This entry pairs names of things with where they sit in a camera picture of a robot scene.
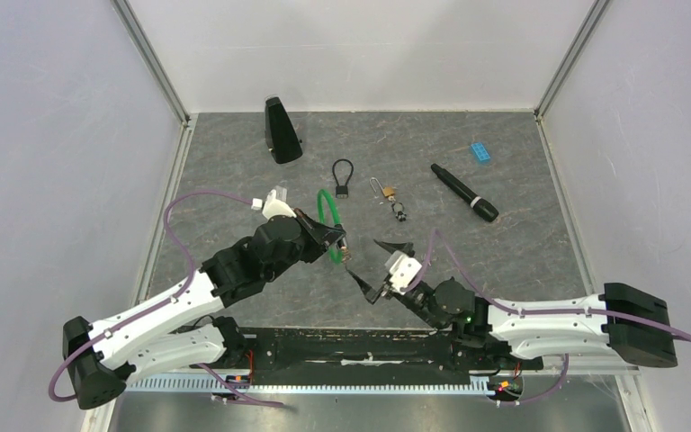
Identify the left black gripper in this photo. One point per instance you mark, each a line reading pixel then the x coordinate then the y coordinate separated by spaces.
pixel 320 236

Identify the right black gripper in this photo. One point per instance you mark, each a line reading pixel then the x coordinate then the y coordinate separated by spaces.
pixel 370 292

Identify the green cable lock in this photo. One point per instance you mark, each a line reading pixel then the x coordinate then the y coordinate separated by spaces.
pixel 328 214

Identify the panda keychain with key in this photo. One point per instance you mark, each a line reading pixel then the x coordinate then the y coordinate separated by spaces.
pixel 398 210

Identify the brass padlock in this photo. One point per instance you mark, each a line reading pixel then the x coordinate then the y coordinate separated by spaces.
pixel 387 192

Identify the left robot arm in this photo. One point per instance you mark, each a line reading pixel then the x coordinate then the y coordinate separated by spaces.
pixel 103 357

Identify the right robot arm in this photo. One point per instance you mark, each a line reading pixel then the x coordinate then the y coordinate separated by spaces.
pixel 622 319

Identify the black metronome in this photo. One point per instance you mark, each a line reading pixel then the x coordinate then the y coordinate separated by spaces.
pixel 280 135

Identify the black microphone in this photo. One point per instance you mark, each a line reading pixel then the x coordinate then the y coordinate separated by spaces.
pixel 480 206

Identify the blue toy brick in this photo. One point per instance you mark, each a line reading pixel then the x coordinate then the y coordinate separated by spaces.
pixel 480 152

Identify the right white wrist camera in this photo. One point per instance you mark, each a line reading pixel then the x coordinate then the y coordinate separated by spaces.
pixel 402 271

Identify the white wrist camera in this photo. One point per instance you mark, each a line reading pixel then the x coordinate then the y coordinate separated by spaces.
pixel 402 271
pixel 274 204

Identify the black cable padlock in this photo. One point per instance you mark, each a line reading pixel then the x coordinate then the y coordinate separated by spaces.
pixel 342 187

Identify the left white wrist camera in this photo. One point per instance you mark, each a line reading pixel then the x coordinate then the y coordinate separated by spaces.
pixel 274 204

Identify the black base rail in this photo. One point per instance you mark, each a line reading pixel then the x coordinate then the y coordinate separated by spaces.
pixel 363 357

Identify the white cable duct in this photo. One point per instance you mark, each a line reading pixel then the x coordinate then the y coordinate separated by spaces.
pixel 180 382

